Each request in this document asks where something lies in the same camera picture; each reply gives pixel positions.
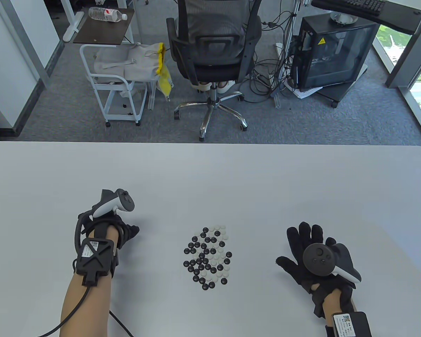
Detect small brown side table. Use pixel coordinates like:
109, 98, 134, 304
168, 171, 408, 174
73, 7, 135, 45

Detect person's right hand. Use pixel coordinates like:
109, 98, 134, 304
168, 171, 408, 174
276, 222, 358, 318

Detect tangle of black cables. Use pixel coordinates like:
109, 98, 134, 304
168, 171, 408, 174
244, 0, 302, 104

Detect white desk leg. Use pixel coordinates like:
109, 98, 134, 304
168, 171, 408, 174
61, 0, 85, 43

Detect white metal cart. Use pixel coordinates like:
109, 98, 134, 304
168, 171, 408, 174
80, 44, 148, 127

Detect person's left hand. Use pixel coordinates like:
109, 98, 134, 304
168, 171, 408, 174
78, 211, 140, 260

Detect black boxed wrist camera module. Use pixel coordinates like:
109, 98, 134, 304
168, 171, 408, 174
325, 312, 372, 337

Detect white bowl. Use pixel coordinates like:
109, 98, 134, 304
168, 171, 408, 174
330, 11, 358, 26

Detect black keyboard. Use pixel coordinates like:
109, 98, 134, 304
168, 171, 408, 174
342, 0, 386, 16

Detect white papers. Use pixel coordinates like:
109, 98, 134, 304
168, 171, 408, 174
284, 79, 323, 99

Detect clear plastic water bottle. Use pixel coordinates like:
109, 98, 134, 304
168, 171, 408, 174
88, 6, 128, 22

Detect aluminium profile stand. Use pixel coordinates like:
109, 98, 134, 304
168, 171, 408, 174
274, 0, 302, 107

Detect yellow plastic bag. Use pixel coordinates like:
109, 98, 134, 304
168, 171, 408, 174
156, 43, 174, 102

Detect pile of mixed go stones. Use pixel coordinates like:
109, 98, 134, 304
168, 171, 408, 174
183, 225, 233, 291

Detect black computer tower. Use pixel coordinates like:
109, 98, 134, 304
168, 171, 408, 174
290, 15, 380, 90

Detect black desk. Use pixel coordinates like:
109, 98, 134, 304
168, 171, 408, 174
310, 0, 421, 35

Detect black white hand controller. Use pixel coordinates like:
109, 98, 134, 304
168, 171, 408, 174
92, 189, 135, 218
303, 243, 362, 283

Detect black rolling platform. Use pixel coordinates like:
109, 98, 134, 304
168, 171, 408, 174
316, 63, 369, 108

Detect black framed wrist camera module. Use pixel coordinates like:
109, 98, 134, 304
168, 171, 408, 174
75, 238, 118, 285

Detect black mesh office chair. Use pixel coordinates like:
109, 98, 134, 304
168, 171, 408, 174
166, 0, 263, 142

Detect black braided cable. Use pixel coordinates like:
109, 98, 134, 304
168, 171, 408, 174
39, 284, 134, 337

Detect grey fabric bag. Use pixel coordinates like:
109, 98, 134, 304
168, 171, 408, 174
93, 44, 162, 83

